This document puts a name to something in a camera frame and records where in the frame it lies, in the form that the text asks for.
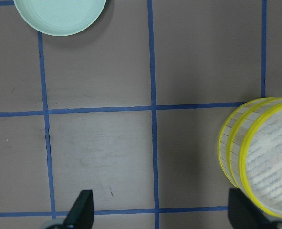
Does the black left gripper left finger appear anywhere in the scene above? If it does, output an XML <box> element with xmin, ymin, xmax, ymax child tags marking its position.
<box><xmin>63</xmin><ymin>190</ymin><xmax>94</xmax><ymax>229</ymax></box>

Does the light green plate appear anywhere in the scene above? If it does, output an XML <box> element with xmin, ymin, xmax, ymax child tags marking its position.
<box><xmin>14</xmin><ymin>0</ymin><xmax>106</xmax><ymax>36</ymax></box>

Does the yellow steamer layer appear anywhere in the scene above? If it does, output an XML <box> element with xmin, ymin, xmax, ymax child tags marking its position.
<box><xmin>217</xmin><ymin>97</ymin><xmax>274</xmax><ymax>187</ymax></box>
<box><xmin>228</xmin><ymin>97</ymin><xmax>282</xmax><ymax>218</ymax></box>

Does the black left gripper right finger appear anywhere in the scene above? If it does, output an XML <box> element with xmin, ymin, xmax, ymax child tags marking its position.
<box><xmin>228</xmin><ymin>188</ymin><xmax>271</xmax><ymax>229</ymax></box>

